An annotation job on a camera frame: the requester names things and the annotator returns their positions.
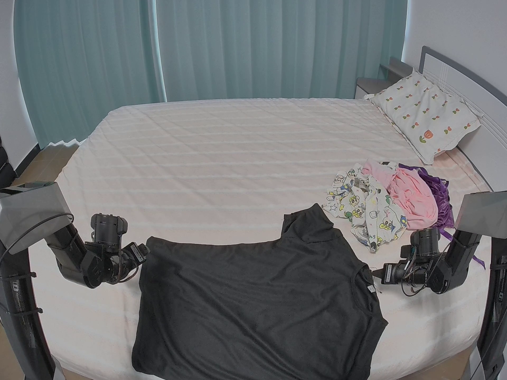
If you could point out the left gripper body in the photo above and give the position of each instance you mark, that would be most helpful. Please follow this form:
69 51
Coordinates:
138 253

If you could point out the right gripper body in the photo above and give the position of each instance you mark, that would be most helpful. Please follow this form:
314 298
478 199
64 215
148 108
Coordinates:
390 275

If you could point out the black T-shirt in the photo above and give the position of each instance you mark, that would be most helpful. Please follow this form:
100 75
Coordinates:
253 303

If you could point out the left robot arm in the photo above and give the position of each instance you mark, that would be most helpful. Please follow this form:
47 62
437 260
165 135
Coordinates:
31 208

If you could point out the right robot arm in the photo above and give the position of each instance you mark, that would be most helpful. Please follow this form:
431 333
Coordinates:
479 212

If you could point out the bed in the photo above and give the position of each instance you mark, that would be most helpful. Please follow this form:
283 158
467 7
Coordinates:
218 160

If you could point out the white printed pyjama garment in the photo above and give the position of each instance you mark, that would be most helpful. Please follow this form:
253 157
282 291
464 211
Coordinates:
364 208

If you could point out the pink garment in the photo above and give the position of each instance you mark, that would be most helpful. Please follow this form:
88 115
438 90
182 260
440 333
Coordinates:
412 200

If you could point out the purple garment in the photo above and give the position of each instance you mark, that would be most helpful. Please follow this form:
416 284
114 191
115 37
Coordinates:
441 200

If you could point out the black chest of drawers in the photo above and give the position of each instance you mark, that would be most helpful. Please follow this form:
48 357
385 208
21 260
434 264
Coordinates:
7 160

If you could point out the white printed pillow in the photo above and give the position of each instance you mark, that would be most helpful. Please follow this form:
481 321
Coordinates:
427 113

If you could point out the grey bedside table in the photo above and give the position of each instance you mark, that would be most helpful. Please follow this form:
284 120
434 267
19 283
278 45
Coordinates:
370 85

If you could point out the blue-green curtain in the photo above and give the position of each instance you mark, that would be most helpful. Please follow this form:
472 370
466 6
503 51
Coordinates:
91 54
277 34

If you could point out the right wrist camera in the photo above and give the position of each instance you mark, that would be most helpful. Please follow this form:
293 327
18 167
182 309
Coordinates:
406 251

